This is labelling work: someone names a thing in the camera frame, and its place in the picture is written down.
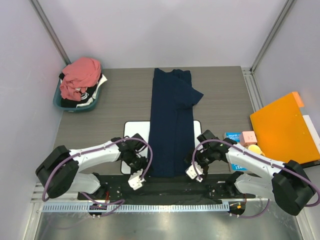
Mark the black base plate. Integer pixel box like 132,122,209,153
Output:
76,174,256,201

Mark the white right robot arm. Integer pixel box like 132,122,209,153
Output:
184,130,320,216

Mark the white mat with black border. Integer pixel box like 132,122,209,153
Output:
120,120,202,175

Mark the pink crumpled t-shirt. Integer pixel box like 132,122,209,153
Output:
59,57,101,102

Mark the yellow mug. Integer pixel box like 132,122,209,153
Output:
246,144,265,156

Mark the white slotted cable duct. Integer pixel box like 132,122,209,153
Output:
42,202,230,213

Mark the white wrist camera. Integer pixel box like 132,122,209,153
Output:
185,163,203,183
127,172,145,191

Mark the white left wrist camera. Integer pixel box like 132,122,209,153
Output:
127,172,145,191

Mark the grey white panel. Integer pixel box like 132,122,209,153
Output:
299,107,320,152

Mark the pink cube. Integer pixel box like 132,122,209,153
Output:
239,131,258,147

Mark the navy blue t-shirt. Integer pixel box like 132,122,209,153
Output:
148,68,204,178

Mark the teal laundry basket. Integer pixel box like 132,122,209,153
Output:
53,72,107,113

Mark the colourful picture book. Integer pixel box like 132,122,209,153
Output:
223,132,248,172

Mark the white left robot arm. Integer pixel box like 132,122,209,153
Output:
35,133,153,202

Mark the orange board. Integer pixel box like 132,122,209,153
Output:
250,91,320,165

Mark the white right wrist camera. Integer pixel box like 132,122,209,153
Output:
185,163,203,183

